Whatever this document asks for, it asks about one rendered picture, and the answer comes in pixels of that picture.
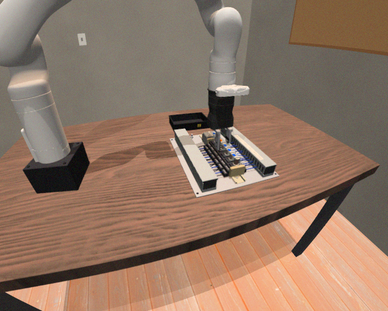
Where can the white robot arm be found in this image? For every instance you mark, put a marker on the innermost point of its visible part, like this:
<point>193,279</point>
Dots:
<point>22,52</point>

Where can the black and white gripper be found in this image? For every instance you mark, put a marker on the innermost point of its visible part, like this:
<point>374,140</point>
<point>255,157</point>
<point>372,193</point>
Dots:
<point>221,92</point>

